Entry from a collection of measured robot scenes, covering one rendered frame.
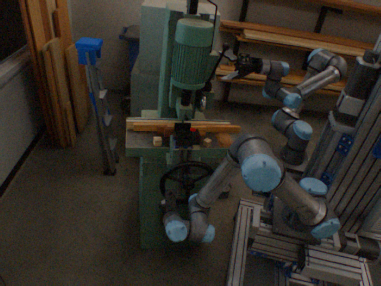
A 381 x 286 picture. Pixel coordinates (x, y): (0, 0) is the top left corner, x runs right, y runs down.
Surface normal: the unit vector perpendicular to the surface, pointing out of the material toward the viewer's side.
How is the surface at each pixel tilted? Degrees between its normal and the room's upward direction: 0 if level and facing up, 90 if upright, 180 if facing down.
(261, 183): 85
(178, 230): 61
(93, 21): 90
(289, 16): 90
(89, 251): 0
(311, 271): 90
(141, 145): 0
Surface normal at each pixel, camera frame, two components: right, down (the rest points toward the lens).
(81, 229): 0.13, -0.81
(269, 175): -0.05, 0.50
